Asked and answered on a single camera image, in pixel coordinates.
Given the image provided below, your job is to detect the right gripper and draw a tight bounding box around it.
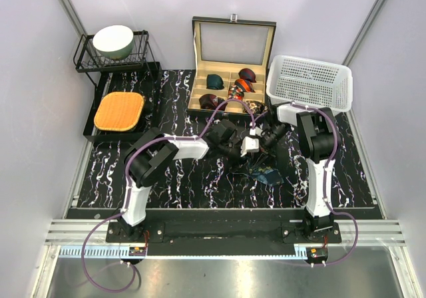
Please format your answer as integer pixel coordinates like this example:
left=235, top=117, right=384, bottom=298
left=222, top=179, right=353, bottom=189
left=251, top=123, right=290, bottom=170

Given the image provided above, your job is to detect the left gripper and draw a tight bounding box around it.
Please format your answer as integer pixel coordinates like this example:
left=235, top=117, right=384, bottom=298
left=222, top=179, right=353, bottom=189
left=218, top=142, right=250, bottom=174

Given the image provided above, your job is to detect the blue patterned necktie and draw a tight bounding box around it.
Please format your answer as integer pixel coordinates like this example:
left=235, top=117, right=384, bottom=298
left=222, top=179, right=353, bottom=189
left=249, top=166, right=284, bottom=186

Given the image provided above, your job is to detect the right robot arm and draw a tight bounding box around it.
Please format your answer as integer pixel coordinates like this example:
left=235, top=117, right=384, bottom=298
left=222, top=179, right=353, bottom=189
left=260, top=102, right=341, bottom=243

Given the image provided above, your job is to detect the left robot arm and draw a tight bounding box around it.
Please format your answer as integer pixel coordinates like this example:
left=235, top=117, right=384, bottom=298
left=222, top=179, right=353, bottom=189
left=117, top=120, right=242, bottom=242

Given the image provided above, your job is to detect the beige floral rolled tie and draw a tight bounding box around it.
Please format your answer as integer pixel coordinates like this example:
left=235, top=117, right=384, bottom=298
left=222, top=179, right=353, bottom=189
left=244, top=100, right=268, bottom=115

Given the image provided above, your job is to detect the dark red rolled tie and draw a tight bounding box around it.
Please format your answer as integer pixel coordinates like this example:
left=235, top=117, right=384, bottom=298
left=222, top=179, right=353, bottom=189
left=198, top=94, right=228, bottom=110

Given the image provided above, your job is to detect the orange striped rolled tie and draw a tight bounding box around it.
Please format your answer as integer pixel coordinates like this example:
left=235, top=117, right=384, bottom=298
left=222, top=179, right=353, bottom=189
left=234, top=78, right=255, bottom=92

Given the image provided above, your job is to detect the red floral rolled tie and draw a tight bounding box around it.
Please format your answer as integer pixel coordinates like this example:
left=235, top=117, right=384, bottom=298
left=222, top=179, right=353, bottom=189
left=227, top=86, right=244, bottom=101

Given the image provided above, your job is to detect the white plastic basket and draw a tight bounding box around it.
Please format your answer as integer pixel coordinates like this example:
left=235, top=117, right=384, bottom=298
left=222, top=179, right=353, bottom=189
left=266, top=55, right=353, bottom=114

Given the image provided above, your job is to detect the dark green rolled tie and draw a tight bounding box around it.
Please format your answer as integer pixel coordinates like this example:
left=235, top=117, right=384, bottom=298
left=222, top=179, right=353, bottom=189
left=206, top=74, right=224, bottom=90

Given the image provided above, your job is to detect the maroon striped rolled tie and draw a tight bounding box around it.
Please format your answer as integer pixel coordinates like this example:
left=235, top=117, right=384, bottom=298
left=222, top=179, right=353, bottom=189
left=238, top=68, right=256, bottom=82

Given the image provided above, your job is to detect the black tie storage box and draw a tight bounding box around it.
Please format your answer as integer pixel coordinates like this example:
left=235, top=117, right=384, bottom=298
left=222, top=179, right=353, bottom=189
left=187, top=15, right=276, bottom=118

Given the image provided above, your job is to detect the black tray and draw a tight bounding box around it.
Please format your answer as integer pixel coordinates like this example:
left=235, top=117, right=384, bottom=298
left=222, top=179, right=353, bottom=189
left=83, top=62, right=162, bottom=142

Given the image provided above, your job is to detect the white green bowl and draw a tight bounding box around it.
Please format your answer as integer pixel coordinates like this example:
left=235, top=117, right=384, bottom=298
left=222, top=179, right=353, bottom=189
left=93, top=25, right=134, bottom=61

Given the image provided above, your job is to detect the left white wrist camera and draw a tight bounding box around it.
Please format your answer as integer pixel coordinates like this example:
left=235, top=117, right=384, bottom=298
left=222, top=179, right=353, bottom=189
left=240, top=127, right=262, bottom=156

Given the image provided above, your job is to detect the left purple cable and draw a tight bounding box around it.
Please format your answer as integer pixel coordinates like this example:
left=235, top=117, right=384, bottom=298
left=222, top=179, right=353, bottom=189
left=80, top=98, right=259, bottom=294

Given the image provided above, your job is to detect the purple cable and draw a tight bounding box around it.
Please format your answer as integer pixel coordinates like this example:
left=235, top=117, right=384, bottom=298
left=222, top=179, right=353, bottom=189
left=276, top=102, right=359, bottom=267
left=80, top=98, right=259, bottom=294

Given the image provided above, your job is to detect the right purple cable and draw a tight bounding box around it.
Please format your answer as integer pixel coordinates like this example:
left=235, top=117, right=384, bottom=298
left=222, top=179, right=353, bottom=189
left=276, top=102, right=359, bottom=267

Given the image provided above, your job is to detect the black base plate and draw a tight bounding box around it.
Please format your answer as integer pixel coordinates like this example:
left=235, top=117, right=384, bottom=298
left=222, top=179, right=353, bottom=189
left=106, top=210, right=342, bottom=258

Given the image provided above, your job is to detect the black wire dish rack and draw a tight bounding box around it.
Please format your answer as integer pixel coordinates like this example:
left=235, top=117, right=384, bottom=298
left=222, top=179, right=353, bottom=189
left=73, top=30, right=152, bottom=73

